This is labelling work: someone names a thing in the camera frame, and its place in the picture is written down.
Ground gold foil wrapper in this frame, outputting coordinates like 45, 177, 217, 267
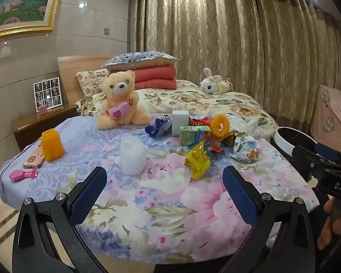
222, 131, 246, 148

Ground white rimmed black bin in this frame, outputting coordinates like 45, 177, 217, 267
273, 127, 321, 182

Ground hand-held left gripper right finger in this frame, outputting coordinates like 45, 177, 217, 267
219, 165, 316, 273

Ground yellow plastic wrapper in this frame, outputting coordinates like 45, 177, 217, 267
184, 144, 211, 180

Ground blue foil wrapper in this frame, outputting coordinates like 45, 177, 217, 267
145, 114, 172, 138

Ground person's right hand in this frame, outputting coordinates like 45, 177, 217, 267
317, 197, 341, 251

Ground pink blue floral blanket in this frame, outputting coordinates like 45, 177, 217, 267
0, 113, 320, 265

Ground wooden nightstand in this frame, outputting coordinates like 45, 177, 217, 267
11, 104, 80, 152

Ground photo collage frame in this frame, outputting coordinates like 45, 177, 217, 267
33, 77, 63, 109

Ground white plush rabbit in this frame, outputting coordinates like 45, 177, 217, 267
199, 68, 234, 95

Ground folded red blanket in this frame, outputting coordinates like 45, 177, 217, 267
109, 65, 178, 91

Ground cream floral duvet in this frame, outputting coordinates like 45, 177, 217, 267
75, 80, 279, 137

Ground blue patterned pillow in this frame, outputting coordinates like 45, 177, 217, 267
101, 51, 181, 70

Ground small drink carton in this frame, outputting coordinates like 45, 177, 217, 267
178, 125, 211, 146

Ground pink reed diffuser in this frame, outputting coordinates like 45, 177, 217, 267
35, 92, 48, 116

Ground wooden headboard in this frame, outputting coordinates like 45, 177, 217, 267
57, 55, 114, 106

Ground pink heart print cloth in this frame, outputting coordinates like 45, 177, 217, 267
311, 85, 341, 154

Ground pink cased phone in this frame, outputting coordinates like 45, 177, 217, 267
23, 144, 46, 169

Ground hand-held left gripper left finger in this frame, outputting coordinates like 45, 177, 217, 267
12, 166, 108, 273

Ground orange foam net sleeve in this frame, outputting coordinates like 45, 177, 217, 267
41, 129, 65, 162

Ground gold framed landscape painting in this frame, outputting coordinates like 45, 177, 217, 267
0, 0, 66, 41

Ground red foil wrapper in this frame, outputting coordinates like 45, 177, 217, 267
188, 116, 213, 127

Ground white foam block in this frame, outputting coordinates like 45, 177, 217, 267
172, 110, 190, 137

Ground white foam net sleeve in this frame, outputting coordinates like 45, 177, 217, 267
119, 135, 147, 175

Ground white plastic bag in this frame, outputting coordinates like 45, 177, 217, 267
230, 115, 266, 137

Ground orange red wrapper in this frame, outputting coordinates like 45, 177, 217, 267
209, 136, 225, 152

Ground beige patterned curtain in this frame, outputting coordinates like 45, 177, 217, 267
130, 0, 341, 126

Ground white cartoon print wrapper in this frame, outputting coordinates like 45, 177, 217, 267
230, 135, 262, 164

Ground cream floral pillow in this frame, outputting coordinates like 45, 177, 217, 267
75, 68, 110, 96

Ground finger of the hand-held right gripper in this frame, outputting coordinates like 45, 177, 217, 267
315, 143, 341, 165
291, 145, 330, 182

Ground orange foam net ring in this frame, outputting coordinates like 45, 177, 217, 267
210, 114, 231, 137

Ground beige teddy bear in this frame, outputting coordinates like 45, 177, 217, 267
96, 71, 151, 129

